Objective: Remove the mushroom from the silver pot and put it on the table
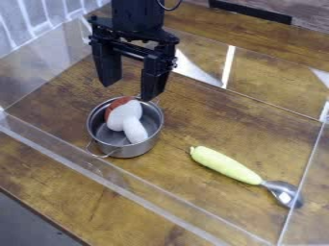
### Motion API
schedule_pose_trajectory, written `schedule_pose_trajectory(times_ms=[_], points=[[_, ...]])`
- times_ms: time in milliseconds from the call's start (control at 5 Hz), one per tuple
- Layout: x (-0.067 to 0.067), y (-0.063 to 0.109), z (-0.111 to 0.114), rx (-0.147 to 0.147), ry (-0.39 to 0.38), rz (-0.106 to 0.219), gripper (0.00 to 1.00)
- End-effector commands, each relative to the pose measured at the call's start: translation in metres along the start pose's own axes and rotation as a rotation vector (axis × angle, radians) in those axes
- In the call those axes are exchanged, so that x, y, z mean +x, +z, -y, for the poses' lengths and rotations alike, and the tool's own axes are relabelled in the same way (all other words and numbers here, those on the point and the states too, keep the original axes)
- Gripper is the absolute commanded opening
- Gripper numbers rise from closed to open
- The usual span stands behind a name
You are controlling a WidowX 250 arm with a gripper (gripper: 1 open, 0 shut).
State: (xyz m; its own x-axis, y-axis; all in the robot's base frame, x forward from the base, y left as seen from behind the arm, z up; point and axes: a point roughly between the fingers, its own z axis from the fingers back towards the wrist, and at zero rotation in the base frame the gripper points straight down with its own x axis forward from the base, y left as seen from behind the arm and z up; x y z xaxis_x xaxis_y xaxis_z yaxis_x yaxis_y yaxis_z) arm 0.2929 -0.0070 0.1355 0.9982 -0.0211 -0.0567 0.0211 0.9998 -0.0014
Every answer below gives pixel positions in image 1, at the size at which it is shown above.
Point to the yellow handled metal spoon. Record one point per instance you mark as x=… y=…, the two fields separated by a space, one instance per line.
x=228 y=167

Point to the clear acrylic enclosure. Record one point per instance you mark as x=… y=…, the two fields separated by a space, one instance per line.
x=249 y=96

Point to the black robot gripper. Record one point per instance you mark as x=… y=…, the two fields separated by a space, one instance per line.
x=151 y=46

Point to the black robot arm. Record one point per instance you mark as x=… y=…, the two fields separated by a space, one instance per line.
x=138 y=15

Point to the black bar at background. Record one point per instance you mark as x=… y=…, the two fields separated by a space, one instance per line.
x=266 y=15

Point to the silver metal pot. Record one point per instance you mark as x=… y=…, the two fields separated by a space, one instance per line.
x=111 y=144

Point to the white plush mushroom brown cap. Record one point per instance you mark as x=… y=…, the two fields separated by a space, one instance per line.
x=123 y=114

